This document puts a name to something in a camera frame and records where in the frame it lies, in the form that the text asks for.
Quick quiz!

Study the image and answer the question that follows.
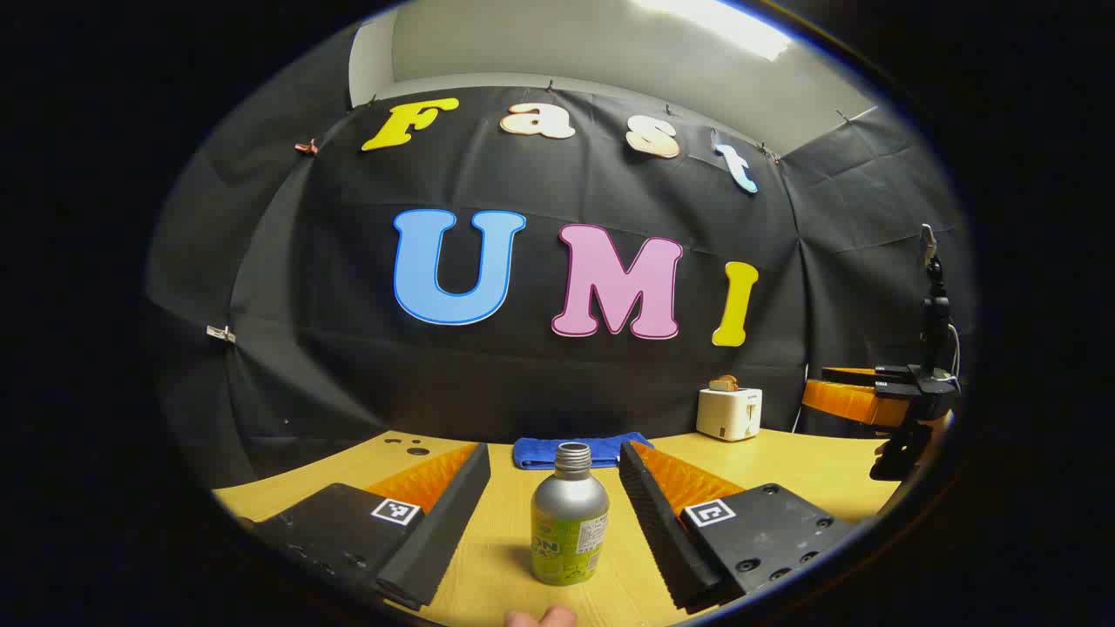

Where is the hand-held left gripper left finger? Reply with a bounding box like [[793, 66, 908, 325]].
[[235, 442, 492, 609]]

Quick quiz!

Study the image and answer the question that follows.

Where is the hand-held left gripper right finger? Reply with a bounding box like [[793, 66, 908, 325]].
[[617, 440, 856, 613]]

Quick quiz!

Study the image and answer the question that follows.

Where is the black camera stand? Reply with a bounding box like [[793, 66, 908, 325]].
[[919, 224, 959, 377]]

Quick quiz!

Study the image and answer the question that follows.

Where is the white toaster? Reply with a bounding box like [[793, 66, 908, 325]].
[[695, 386, 764, 442]]

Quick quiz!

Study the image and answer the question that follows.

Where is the blue folded towel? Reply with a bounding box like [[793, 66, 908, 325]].
[[512, 432, 654, 471]]

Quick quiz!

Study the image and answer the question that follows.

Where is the silver green label water bottle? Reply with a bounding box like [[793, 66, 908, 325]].
[[530, 442, 611, 586]]

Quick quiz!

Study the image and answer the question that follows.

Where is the black backdrop cloth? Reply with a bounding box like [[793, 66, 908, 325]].
[[148, 26, 976, 489]]

